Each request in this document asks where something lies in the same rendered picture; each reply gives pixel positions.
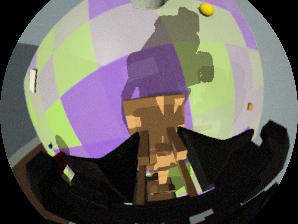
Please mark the yellow ball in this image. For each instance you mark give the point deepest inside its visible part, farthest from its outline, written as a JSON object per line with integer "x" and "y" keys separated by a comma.
{"x": 206, "y": 9}

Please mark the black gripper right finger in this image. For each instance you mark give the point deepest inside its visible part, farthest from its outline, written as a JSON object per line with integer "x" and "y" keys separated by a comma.
{"x": 208, "y": 156}

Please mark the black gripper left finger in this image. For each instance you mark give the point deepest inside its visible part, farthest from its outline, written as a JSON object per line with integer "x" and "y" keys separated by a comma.
{"x": 118, "y": 169}

